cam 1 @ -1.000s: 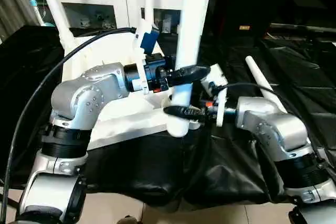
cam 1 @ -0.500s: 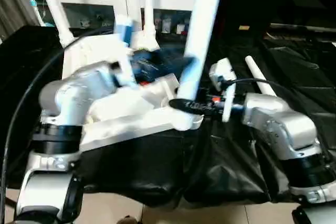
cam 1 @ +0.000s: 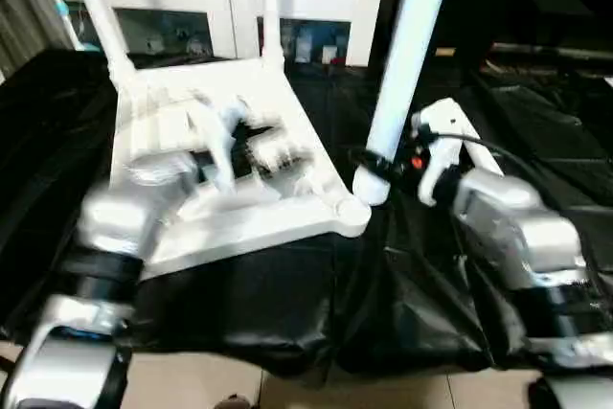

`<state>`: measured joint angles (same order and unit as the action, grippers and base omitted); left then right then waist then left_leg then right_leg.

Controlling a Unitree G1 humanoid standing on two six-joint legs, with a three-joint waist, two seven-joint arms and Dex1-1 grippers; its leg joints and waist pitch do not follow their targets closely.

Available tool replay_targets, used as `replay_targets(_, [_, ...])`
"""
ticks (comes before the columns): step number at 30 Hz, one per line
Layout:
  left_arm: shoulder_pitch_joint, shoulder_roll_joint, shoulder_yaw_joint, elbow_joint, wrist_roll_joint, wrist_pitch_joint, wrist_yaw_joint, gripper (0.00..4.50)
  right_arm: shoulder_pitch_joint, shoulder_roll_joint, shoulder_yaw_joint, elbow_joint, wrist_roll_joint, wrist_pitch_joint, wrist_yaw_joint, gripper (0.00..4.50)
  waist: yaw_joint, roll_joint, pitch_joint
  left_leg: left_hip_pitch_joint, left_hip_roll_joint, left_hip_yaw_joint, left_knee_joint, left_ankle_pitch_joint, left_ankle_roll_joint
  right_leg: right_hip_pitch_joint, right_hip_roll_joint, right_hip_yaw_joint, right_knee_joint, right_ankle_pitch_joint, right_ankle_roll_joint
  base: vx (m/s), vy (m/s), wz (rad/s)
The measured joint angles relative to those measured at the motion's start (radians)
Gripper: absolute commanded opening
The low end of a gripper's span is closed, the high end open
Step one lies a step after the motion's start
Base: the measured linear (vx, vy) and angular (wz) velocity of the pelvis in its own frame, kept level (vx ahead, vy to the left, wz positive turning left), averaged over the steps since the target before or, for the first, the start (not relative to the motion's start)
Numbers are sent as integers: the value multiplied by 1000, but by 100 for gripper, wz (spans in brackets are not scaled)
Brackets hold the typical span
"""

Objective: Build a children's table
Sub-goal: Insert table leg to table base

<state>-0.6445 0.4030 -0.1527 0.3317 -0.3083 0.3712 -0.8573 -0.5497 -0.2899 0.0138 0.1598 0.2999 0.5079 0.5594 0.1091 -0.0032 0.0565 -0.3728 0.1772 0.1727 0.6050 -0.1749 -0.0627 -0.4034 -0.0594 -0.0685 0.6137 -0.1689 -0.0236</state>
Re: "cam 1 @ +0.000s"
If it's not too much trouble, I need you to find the white plastic table top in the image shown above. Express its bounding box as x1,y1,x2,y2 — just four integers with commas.
108,57,373,281

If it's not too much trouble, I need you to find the white plastic table leg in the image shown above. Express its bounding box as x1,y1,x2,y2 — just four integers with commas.
260,0,286,71
352,0,459,207
61,0,137,86

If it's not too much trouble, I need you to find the black plastic mat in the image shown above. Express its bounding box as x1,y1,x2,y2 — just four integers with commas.
0,45,613,376

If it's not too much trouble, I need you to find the grey curtain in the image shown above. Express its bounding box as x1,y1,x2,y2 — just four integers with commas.
0,0,73,75

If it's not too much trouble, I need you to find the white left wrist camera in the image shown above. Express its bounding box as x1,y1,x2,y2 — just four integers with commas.
190,93,245,194

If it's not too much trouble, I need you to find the black metal rail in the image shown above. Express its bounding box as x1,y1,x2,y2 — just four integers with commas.
488,42,613,61

